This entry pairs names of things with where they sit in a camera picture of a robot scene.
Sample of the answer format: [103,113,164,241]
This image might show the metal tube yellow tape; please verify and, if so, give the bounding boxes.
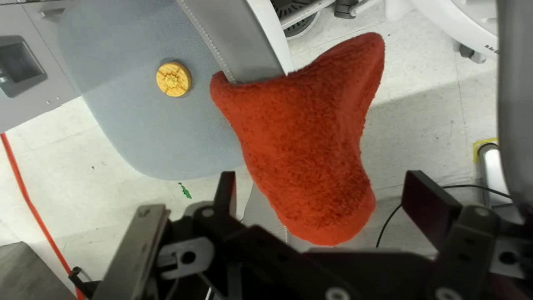
[472,138,512,208]

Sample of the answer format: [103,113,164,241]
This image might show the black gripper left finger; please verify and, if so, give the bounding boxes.
[89,169,246,300]

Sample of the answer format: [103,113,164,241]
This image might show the grey panel with recess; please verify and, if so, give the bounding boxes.
[0,0,84,133]

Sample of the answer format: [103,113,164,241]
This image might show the orange terry towel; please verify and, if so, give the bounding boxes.
[208,29,386,248]

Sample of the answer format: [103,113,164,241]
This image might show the orange floor cable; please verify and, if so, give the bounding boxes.
[0,131,84,289]

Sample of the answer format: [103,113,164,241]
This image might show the yellow round disc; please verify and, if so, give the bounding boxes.
[154,59,194,99]

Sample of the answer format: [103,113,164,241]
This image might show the small green floor marker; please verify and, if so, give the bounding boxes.
[176,181,194,199]

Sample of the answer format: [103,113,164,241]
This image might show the thin black cable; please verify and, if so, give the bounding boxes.
[374,183,512,249]

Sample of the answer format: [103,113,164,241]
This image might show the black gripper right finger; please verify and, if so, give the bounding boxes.
[399,168,533,300]

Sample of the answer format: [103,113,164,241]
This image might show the grey chair slotted white shell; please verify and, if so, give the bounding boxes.
[54,0,294,181]

